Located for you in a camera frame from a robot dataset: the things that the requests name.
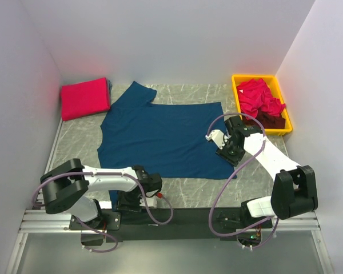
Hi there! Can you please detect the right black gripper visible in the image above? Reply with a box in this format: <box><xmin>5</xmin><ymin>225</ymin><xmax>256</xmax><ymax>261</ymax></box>
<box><xmin>216</xmin><ymin>137</ymin><xmax>246</xmax><ymax>167</ymax></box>

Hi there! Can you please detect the blue t-shirt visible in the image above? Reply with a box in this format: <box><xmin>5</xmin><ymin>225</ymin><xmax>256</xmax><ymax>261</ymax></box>
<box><xmin>97</xmin><ymin>82</ymin><xmax>234</xmax><ymax>208</ymax></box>

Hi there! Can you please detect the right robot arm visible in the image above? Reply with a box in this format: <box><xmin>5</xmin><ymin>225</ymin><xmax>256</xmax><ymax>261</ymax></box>
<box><xmin>205</xmin><ymin>113</ymin><xmax>318</xmax><ymax>228</ymax></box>

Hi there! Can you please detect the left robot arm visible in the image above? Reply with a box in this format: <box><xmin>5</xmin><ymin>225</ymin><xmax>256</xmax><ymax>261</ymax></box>
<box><xmin>40</xmin><ymin>158</ymin><xmax>162</xmax><ymax>229</ymax></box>

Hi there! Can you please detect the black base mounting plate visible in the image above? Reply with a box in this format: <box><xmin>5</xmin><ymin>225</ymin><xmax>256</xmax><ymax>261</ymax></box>
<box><xmin>68</xmin><ymin>207</ymin><xmax>274</xmax><ymax>243</ymax></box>

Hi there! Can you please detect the dark red t-shirt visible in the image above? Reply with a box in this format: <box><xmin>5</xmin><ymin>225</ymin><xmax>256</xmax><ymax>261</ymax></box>
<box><xmin>242</xmin><ymin>110</ymin><xmax>286</xmax><ymax>129</ymax></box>

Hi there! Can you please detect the crumpled pink t-shirt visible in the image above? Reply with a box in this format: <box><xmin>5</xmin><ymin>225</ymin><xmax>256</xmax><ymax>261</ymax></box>
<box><xmin>237</xmin><ymin>78</ymin><xmax>285</xmax><ymax>118</ymax></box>

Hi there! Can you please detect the yellow plastic bin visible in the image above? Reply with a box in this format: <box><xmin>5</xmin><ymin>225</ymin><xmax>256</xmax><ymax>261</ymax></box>
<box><xmin>231</xmin><ymin>74</ymin><xmax>293</xmax><ymax>135</ymax></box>

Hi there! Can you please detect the folded pink t-shirt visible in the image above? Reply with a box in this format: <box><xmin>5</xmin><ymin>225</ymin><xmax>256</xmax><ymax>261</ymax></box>
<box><xmin>60</xmin><ymin>78</ymin><xmax>111</xmax><ymax>121</ymax></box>

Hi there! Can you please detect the folded grey t-shirt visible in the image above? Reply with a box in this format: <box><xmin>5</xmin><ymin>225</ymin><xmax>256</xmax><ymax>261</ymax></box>
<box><xmin>106</xmin><ymin>79</ymin><xmax>113</xmax><ymax>100</ymax></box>

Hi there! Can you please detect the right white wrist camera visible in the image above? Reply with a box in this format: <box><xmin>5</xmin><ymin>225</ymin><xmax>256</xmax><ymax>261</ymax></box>
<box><xmin>205</xmin><ymin>130</ymin><xmax>225</xmax><ymax>149</ymax></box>

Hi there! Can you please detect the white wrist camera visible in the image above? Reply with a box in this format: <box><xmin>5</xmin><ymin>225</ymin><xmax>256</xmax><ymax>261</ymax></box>
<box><xmin>205</xmin><ymin>130</ymin><xmax>225</xmax><ymax>149</ymax></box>
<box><xmin>139</xmin><ymin>192</ymin><xmax>163</xmax><ymax>209</ymax></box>

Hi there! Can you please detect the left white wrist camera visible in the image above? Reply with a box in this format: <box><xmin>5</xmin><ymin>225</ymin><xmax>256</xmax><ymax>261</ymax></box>
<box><xmin>139</xmin><ymin>192</ymin><xmax>163</xmax><ymax>209</ymax></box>

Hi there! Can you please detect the aluminium rail frame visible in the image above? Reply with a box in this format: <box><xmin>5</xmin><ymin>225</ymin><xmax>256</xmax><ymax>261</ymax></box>
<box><xmin>5</xmin><ymin>209</ymin><xmax>334</xmax><ymax>273</ymax></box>

